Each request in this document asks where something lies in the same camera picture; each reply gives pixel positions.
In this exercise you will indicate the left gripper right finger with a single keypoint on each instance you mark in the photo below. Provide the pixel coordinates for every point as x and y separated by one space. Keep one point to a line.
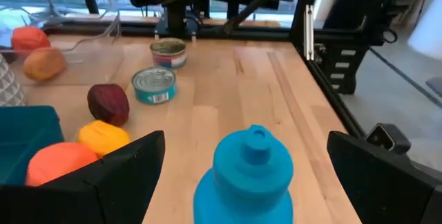
386 193

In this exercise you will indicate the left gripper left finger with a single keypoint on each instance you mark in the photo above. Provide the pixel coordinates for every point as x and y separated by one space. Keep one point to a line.
69 203

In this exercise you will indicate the dark red toy fruit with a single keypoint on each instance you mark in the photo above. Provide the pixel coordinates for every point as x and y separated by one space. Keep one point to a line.
108 103

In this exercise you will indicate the blue plastic squeeze bottle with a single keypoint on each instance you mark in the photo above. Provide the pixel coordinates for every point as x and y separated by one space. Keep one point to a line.
248 182

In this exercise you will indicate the oblong orange toy fruit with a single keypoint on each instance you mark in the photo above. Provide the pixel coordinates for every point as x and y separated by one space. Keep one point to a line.
44 64

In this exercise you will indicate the red orange toy fruit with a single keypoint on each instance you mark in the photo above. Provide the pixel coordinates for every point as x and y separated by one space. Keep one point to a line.
29 39

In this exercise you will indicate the gold tin can blue label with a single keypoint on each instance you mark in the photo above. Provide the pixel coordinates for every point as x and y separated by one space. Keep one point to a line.
168 54

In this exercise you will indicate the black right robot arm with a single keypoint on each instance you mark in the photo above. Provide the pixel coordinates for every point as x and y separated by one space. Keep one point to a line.
176 16

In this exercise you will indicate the round orange toy fruit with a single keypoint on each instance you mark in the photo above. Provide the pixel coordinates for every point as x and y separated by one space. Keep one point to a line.
58 161

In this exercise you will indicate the yellow toy lemon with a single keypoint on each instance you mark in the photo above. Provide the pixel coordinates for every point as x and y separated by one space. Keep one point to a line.
102 135

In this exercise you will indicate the teal plastic tray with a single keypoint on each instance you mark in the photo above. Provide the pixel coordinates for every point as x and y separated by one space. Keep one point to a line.
24 137

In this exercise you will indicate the potted succulent white pot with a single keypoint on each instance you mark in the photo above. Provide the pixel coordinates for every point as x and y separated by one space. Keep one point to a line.
8 85

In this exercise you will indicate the black panel white labels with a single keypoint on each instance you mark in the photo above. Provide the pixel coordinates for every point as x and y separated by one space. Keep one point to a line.
342 65

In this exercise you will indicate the clear plastic container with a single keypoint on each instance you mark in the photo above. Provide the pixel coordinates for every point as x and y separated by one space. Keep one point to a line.
96 61

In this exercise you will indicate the teal label tin can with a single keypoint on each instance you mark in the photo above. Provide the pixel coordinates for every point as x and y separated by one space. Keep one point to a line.
153 85

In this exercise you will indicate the silver aluminium bracket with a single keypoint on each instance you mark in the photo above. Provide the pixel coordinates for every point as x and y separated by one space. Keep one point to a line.
309 34

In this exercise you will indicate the black aluminium table frame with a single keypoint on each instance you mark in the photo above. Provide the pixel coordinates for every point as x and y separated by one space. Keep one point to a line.
248 33

